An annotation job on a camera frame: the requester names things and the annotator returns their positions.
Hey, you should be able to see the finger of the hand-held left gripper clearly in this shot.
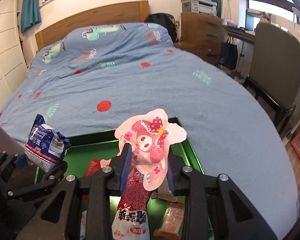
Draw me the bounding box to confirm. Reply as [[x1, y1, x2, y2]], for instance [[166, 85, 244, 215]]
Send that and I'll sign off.
[[0, 151, 28, 180], [6, 160, 68, 203]]

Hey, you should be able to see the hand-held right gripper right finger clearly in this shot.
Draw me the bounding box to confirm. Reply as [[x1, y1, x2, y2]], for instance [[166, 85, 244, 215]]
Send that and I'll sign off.
[[167, 154, 278, 240]]

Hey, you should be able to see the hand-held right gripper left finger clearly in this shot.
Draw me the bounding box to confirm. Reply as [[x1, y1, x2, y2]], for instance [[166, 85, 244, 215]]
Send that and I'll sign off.
[[16, 143, 133, 240]]

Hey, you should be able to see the olive foil snack packet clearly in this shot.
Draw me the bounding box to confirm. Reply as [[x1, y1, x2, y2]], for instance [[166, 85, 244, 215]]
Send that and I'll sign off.
[[151, 180, 178, 202]]

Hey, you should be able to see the blue white snack packet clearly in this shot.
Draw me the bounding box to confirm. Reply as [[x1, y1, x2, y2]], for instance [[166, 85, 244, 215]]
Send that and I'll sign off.
[[24, 114, 72, 173]]

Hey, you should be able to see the dark red snack packet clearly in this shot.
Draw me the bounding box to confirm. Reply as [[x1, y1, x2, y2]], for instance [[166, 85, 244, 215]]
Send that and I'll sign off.
[[84, 159, 113, 178]]

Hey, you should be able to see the small clear red snack packet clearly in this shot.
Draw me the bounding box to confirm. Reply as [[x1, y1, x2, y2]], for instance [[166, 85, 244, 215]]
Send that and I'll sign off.
[[154, 201, 185, 238]]

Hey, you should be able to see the tall red white snack packet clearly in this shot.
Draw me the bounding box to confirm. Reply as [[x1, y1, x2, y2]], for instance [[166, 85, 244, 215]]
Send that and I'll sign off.
[[112, 165, 150, 240]]

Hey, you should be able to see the green box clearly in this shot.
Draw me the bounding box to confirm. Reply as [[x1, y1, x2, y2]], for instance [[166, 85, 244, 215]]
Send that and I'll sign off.
[[34, 116, 205, 240]]

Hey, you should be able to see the pink cartoon snack packet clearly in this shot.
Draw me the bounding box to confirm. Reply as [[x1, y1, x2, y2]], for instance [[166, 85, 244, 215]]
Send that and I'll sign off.
[[114, 108, 187, 192]]

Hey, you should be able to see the black brown electric kettle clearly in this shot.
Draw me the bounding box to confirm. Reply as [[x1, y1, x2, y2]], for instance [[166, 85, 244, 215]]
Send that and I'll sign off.
[[0, 107, 40, 240]]

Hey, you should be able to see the blue printed blanket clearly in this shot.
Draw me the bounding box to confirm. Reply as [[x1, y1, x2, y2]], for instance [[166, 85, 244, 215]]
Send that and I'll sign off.
[[0, 22, 299, 240]]

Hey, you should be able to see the white wardrobe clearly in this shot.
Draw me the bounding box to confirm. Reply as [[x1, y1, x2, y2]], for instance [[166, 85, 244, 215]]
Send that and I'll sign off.
[[0, 0, 28, 108]]

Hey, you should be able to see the dark shopping bag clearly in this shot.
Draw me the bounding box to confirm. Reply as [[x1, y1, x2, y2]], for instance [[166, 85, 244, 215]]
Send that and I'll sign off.
[[219, 35, 238, 69]]

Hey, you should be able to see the black backpack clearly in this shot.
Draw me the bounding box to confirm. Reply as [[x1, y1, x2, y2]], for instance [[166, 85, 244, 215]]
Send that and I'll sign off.
[[144, 13, 180, 43]]

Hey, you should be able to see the wooden drawer cabinet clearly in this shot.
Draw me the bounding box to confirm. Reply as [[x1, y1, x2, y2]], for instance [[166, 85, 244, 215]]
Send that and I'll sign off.
[[174, 12, 230, 67]]

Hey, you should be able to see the wooden headboard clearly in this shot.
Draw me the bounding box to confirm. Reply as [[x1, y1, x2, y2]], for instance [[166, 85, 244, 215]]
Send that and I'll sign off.
[[34, 0, 150, 51]]

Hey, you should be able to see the grey chair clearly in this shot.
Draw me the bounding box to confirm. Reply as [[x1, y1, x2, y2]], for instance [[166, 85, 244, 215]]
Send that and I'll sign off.
[[242, 22, 300, 140]]

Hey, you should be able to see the grey desk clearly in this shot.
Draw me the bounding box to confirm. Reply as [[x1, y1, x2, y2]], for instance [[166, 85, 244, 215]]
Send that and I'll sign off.
[[222, 21, 257, 43]]

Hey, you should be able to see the grey printer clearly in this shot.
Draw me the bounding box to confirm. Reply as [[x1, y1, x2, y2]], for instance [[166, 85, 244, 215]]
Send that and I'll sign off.
[[181, 0, 218, 16]]

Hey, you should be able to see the orange frame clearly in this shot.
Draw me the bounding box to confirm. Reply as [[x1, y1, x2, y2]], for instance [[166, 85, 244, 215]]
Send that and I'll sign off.
[[290, 124, 300, 165]]

